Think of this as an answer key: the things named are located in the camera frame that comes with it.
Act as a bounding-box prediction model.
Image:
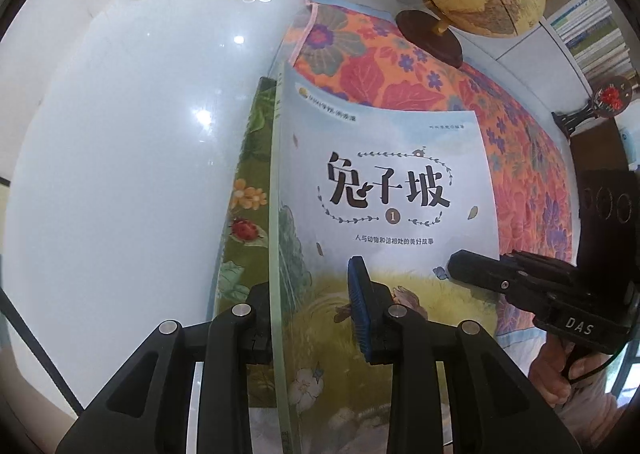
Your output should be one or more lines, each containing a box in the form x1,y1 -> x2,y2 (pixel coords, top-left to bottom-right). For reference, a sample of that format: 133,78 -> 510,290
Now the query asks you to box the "white rabbit hill book 1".
269,64 -> 499,453

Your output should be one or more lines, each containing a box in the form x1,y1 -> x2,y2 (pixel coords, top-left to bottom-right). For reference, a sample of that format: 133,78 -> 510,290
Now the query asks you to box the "olive green insect book 04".
211,76 -> 279,410

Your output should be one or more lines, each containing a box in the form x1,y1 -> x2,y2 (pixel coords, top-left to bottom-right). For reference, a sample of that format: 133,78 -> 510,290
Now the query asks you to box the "right sleeve forearm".
554,372 -> 627,452

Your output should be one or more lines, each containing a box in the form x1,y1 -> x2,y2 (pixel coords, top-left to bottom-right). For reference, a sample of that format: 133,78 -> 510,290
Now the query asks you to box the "right hand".
528,334 -> 602,408

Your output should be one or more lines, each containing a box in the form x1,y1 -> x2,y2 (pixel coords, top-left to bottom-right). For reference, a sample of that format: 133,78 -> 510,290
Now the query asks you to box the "dark wooden cabinet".
570,119 -> 631,188

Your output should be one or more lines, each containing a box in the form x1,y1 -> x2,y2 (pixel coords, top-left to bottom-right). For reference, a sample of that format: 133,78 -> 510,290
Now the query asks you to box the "round embroidered flower ornament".
552,76 -> 632,138

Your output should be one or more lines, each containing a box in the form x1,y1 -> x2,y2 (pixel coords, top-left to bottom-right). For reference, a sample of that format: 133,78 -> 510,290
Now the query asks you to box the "white blue book row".
519,0 -> 640,85

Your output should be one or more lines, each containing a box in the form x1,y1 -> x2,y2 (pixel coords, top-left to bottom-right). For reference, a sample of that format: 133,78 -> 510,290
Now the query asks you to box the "floral orange table mat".
282,0 -> 573,348

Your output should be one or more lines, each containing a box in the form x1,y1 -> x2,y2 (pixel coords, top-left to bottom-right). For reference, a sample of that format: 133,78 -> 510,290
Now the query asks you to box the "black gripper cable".
564,323 -> 637,383

